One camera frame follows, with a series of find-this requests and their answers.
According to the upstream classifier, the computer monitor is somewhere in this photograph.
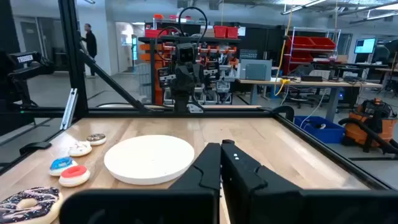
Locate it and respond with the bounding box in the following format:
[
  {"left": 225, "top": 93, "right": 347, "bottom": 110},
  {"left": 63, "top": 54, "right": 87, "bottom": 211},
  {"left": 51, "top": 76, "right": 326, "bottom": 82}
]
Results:
[{"left": 354, "top": 37, "right": 377, "bottom": 55}]

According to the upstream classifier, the silver metal bracket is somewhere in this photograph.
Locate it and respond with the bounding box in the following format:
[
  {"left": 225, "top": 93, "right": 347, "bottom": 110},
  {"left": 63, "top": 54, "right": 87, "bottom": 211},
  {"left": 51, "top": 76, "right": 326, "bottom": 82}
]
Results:
[{"left": 60, "top": 88, "right": 79, "bottom": 131}]

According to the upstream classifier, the left arm wrist camera box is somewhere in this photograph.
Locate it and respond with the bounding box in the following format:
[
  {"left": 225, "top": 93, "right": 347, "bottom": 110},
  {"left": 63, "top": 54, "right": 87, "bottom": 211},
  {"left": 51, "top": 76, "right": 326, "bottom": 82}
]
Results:
[{"left": 175, "top": 42, "right": 197, "bottom": 63}]

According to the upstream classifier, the black aluminium table frame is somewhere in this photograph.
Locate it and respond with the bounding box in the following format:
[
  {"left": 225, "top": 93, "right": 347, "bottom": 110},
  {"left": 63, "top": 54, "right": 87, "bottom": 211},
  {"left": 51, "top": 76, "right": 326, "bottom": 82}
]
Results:
[{"left": 0, "top": 0, "right": 392, "bottom": 190}]

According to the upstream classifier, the person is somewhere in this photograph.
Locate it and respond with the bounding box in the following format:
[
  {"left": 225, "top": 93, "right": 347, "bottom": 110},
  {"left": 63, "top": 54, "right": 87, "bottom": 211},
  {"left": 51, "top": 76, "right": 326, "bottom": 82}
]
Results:
[{"left": 80, "top": 23, "right": 98, "bottom": 77}]

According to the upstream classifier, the large red storage bin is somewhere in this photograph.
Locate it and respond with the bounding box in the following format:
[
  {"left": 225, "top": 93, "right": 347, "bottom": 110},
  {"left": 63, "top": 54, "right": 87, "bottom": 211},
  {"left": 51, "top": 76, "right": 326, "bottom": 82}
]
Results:
[
  {"left": 310, "top": 37, "right": 337, "bottom": 50},
  {"left": 286, "top": 36, "right": 315, "bottom": 49}
]

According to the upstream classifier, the small chocolate frosted donut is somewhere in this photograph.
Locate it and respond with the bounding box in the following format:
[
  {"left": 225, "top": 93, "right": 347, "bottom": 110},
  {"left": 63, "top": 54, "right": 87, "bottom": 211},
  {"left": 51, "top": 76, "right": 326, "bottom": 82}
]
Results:
[{"left": 86, "top": 133, "right": 107, "bottom": 146}]

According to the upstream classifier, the small blue sprinkled donut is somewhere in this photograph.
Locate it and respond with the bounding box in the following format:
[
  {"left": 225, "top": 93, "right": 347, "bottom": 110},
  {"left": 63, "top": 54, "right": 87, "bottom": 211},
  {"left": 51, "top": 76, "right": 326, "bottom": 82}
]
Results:
[{"left": 49, "top": 156, "right": 78, "bottom": 177}]

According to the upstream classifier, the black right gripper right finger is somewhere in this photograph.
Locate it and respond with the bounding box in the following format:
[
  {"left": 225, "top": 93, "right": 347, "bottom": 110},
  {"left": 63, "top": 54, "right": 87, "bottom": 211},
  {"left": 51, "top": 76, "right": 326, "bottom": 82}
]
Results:
[{"left": 220, "top": 139, "right": 398, "bottom": 224}]

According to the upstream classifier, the long wooden workbench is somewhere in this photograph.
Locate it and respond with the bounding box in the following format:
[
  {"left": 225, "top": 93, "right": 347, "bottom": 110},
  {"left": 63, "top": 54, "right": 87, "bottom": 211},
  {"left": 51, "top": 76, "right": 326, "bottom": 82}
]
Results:
[{"left": 235, "top": 78, "right": 384, "bottom": 123}]

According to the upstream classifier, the white round plate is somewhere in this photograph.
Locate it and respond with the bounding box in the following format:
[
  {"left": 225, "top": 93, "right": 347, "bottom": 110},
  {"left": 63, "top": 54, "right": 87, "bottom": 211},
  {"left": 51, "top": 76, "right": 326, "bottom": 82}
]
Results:
[{"left": 103, "top": 134, "right": 195, "bottom": 186}]

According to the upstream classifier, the black frame clamp handle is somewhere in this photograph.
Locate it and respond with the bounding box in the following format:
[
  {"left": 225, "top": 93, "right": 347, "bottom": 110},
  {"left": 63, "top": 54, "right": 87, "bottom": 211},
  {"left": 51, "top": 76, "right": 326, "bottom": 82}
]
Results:
[
  {"left": 271, "top": 105, "right": 295, "bottom": 123},
  {"left": 19, "top": 141, "right": 52, "bottom": 156}
]

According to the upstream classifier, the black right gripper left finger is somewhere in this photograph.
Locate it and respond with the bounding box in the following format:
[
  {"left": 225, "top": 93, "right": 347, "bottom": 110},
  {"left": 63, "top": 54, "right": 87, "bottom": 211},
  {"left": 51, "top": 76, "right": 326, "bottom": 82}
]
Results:
[{"left": 58, "top": 142, "right": 222, "bottom": 224}]

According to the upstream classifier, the small white frosted donut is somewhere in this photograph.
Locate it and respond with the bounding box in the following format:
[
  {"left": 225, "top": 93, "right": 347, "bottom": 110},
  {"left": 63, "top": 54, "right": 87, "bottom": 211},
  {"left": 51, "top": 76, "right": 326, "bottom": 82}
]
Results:
[{"left": 68, "top": 141, "right": 93, "bottom": 157}]

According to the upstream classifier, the orange shop vacuum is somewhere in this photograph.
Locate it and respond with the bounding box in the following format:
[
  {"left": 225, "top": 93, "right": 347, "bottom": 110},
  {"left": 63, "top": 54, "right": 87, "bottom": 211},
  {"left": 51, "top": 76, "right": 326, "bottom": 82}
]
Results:
[{"left": 338, "top": 97, "right": 398, "bottom": 155}]

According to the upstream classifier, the metal wire shelf rack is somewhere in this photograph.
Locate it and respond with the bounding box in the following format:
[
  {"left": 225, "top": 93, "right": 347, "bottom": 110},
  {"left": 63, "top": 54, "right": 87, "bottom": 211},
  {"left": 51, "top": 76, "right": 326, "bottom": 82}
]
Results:
[{"left": 285, "top": 26, "right": 342, "bottom": 76}]

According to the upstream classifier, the grey box device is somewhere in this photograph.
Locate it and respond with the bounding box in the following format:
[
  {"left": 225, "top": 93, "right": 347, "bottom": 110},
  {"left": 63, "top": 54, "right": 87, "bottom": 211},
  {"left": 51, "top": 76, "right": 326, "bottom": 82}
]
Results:
[{"left": 239, "top": 58, "right": 273, "bottom": 82}]

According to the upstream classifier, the blue plastic bin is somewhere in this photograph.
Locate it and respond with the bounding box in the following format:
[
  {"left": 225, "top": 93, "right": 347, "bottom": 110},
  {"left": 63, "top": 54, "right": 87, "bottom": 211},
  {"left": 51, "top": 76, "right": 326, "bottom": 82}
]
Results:
[{"left": 294, "top": 115, "right": 346, "bottom": 144}]

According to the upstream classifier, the black office chair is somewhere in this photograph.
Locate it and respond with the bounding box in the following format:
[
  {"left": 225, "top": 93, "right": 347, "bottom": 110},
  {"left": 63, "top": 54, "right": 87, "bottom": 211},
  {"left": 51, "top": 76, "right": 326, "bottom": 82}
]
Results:
[{"left": 285, "top": 63, "right": 326, "bottom": 110}]

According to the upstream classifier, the small red frosted donut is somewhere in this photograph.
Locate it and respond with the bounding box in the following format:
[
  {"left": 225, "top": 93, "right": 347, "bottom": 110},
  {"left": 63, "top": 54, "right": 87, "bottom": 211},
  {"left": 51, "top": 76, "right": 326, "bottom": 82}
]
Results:
[{"left": 58, "top": 165, "right": 91, "bottom": 188}]

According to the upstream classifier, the yellow cord with plug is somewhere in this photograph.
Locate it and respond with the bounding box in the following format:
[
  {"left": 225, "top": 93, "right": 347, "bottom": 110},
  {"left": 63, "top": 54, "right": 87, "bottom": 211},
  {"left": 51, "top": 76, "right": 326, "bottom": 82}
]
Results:
[{"left": 274, "top": 9, "right": 294, "bottom": 96}]

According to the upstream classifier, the large chocolate sprinkled donut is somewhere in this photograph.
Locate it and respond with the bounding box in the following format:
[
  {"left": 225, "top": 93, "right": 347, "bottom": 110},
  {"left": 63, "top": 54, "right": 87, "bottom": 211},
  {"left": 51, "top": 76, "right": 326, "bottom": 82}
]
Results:
[{"left": 0, "top": 186, "right": 63, "bottom": 224}]

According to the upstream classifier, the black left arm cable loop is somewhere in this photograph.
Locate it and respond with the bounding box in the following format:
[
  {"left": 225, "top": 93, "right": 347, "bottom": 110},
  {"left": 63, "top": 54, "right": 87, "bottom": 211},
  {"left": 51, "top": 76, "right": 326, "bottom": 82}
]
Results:
[{"left": 178, "top": 6, "right": 208, "bottom": 44}]

